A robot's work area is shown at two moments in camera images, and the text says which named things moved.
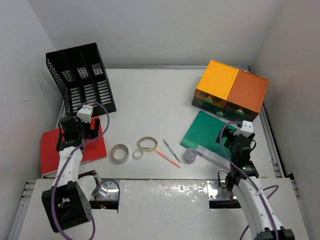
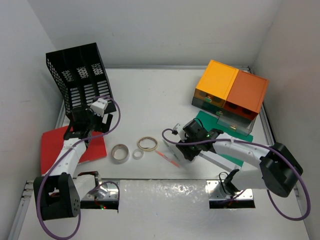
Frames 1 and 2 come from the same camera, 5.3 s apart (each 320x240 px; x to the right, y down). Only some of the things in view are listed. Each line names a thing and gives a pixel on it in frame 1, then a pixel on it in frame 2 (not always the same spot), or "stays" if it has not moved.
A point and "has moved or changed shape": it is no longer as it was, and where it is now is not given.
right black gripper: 228,134 → 188,153
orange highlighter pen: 167,159 stays
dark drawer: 234,112 has moved or changed shape
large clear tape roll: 120,153 stays
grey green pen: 171,150 stays
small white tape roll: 137,153 stays
